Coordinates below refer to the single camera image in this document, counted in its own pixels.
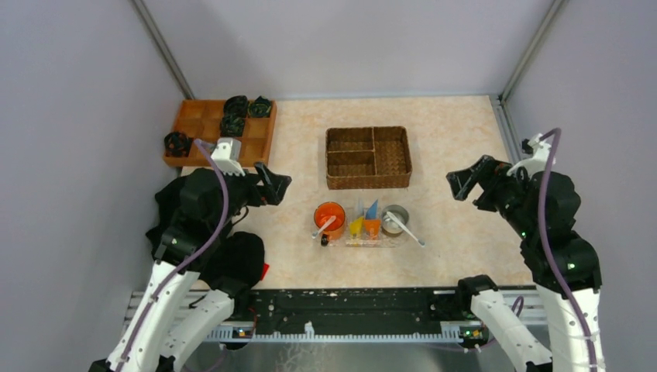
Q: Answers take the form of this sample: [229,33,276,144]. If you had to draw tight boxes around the orange translucent plastic mug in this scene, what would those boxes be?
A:
[313,201,346,246]

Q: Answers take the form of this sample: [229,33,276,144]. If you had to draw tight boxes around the metal cup orange base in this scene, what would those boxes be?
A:
[380,204,409,237]

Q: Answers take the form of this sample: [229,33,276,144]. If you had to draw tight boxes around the brown wicker divided basket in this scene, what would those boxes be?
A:
[325,126,413,190]

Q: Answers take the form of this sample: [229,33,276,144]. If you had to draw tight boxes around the yellow toothbrush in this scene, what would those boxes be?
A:
[349,216,364,239]

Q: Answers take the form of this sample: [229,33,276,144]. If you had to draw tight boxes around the blue toothbrush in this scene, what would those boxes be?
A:
[364,200,378,220]

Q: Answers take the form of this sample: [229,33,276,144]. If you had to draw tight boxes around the clear textured plastic tray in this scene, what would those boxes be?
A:
[334,205,413,248]

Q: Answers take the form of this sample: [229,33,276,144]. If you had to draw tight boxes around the orange toothbrush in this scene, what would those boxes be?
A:
[363,219,381,240]

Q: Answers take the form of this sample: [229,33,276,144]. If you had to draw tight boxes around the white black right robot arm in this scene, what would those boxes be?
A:
[446,155,606,371]

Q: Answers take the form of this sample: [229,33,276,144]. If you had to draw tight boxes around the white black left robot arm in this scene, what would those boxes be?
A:
[90,162,292,371]

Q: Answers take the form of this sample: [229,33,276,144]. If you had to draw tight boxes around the orange wooden compartment tray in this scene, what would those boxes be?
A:
[162,100,277,167]

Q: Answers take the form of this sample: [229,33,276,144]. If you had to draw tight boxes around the black orange rolled sock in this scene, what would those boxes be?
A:
[163,131,194,158]

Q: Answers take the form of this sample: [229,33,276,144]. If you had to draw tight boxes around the black cloth pile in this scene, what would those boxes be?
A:
[146,176,265,288]

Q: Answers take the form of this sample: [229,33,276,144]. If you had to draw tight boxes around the black patterned rolled sock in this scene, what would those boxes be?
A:
[219,115,247,137]

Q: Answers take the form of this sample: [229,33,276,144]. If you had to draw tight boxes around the black green rolled sock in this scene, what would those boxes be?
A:
[247,95,273,119]

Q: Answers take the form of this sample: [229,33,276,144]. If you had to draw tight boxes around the red small object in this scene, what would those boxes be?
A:
[260,263,270,280]

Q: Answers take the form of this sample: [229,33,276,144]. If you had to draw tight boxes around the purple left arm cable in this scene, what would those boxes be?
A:
[115,138,230,372]

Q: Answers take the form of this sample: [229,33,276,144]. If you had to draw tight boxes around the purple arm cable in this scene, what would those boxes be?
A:
[477,127,601,372]
[115,138,230,372]

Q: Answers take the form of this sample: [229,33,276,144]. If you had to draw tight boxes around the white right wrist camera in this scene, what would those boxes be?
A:
[507,133,551,180]

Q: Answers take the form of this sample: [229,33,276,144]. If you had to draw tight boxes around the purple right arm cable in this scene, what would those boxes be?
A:
[477,127,601,372]

